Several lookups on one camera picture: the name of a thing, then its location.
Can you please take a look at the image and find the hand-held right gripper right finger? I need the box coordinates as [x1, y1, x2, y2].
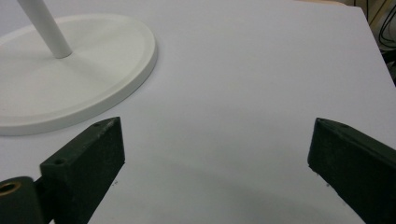
[307, 117, 396, 224]

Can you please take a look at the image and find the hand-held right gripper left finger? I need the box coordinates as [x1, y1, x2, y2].
[39, 116, 126, 224]

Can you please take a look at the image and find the white round lamp stand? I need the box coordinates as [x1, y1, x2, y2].
[0, 0, 159, 137]

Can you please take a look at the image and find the black cable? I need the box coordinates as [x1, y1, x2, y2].
[365, 0, 396, 50]

